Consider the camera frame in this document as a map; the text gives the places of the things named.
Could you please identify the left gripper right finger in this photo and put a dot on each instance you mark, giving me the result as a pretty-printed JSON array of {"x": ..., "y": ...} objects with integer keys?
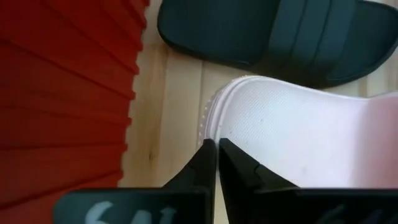
[{"x": 242, "y": 180}]

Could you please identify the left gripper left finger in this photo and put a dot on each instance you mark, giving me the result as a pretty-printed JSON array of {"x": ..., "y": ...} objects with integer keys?
[{"x": 199, "y": 171}]

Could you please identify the pink slide sandal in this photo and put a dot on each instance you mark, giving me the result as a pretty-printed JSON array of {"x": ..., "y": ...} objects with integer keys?
[{"x": 295, "y": 130}]

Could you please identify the black slide sandal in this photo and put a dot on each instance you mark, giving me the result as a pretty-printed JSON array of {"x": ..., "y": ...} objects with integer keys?
[{"x": 233, "y": 31}]

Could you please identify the red plastic bin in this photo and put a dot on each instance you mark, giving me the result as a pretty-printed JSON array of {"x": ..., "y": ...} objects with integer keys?
[{"x": 62, "y": 93}]

